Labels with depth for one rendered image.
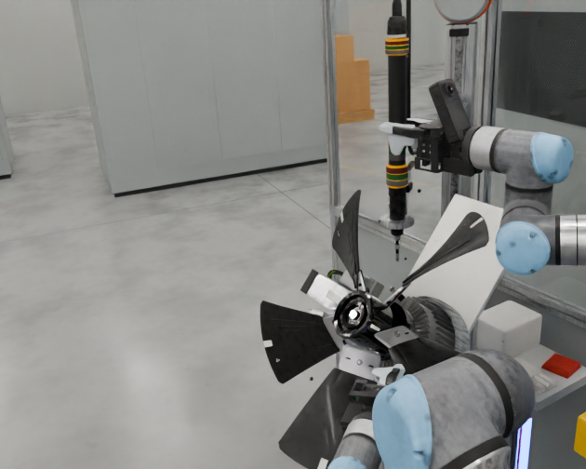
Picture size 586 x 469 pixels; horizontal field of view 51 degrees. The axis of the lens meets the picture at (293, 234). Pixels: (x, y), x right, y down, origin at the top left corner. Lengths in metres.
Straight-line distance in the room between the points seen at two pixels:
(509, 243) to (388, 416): 0.32
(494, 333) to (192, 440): 1.65
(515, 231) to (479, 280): 0.69
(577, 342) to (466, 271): 0.51
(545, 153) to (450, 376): 0.41
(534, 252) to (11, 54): 12.52
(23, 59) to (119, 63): 6.74
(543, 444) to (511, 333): 0.51
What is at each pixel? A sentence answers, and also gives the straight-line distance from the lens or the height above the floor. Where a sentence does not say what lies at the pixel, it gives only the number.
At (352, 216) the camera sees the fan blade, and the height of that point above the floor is 1.37.
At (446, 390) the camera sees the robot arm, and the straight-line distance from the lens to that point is 0.78.
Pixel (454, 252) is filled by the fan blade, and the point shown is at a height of 1.38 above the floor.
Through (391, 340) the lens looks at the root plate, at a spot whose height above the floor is 1.19.
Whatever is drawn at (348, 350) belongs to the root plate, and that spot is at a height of 1.14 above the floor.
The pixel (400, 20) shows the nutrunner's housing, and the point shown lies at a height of 1.86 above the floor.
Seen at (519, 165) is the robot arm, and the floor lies 1.64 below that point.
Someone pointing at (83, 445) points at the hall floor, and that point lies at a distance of 3.22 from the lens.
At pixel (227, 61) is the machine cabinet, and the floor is 1.25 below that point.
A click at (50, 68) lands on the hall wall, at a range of 13.15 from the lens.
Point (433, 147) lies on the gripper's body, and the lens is 1.15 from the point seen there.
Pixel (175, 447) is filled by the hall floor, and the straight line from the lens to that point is 3.06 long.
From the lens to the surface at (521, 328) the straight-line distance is 1.96.
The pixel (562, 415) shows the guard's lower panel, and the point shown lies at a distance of 2.20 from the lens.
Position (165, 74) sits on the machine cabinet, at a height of 1.19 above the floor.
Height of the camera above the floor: 1.93
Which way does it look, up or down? 22 degrees down
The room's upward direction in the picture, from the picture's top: 4 degrees counter-clockwise
